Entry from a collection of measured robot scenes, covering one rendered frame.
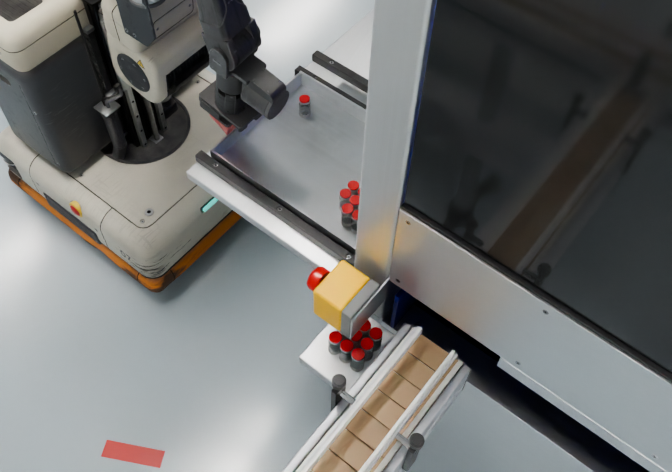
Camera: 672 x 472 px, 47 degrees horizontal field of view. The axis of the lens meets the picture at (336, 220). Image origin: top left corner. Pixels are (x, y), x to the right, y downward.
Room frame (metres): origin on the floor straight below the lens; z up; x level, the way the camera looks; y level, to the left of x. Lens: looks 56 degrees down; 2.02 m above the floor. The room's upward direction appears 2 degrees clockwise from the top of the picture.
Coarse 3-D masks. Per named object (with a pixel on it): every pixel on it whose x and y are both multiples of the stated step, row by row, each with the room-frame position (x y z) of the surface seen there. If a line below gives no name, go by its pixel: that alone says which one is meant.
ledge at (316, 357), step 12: (372, 324) 0.55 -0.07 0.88; (324, 336) 0.53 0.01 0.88; (384, 336) 0.53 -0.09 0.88; (312, 348) 0.51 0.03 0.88; (324, 348) 0.51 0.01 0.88; (300, 360) 0.49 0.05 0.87; (312, 360) 0.49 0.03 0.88; (324, 360) 0.49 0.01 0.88; (336, 360) 0.49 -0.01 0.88; (372, 360) 0.49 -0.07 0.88; (324, 372) 0.47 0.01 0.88; (336, 372) 0.47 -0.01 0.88; (348, 372) 0.47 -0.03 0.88; (360, 372) 0.47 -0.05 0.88; (348, 384) 0.45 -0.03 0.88
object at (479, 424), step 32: (384, 320) 0.56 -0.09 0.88; (416, 320) 0.56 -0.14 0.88; (448, 352) 0.51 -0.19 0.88; (480, 352) 0.51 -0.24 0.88; (480, 384) 0.46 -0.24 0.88; (512, 384) 0.46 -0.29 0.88; (448, 416) 0.47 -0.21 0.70; (480, 416) 0.44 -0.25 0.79; (512, 416) 0.41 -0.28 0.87; (544, 416) 0.41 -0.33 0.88; (448, 448) 0.45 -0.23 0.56; (480, 448) 0.42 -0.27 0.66; (512, 448) 0.40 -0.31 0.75; (544, 448) 0.37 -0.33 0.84; (576, 448) 0.36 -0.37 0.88; (608, 448) 0.36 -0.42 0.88
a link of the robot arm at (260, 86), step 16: (224, 64) 0.86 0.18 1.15; (240, 64) 0.89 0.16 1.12; (256, 64) 0.89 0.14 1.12; (240, 80) 0.87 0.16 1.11; (256, 80) 0.86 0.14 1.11; (272, 80) 0.87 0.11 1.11; (256, 96) 0.85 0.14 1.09; (272, 96) 0.84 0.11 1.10; (288, 96) 0.88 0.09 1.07; (272, 112) 0.84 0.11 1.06
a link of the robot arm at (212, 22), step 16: (208, 0) 0.89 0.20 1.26; (224, 0) 0.89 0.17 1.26; (240, 0) 0.91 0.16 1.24; (208, 16) 0.88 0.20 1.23; (224, 16) 0.88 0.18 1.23; (240, 16) 0.90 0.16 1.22; (208, 32) 0.88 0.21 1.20; (224, 32) 0.87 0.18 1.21; (240, 32) 0.90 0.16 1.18; (256, 32) 0.91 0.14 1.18; (208, 48) 0.89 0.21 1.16; (224, 48) 0.87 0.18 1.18; (240, 48) 0.88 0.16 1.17; (256, 48) 0.90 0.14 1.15
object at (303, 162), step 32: (320, 96) 1.05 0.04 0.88; (256, 128) 0.96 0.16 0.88; (288, 128) 0.96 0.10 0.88; (320, 128) 0.97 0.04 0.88; (352, 128) 0.97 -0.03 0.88; (224, 160) 0.86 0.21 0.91; (256, 160) 0.88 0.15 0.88; (288, 160) 0.89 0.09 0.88; (320, 160) 0.89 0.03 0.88; (352, 160) 0.89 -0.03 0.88; (288, 192) 0.81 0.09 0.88; (320, 192) 0.81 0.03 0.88; (320, 224) 0.72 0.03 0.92
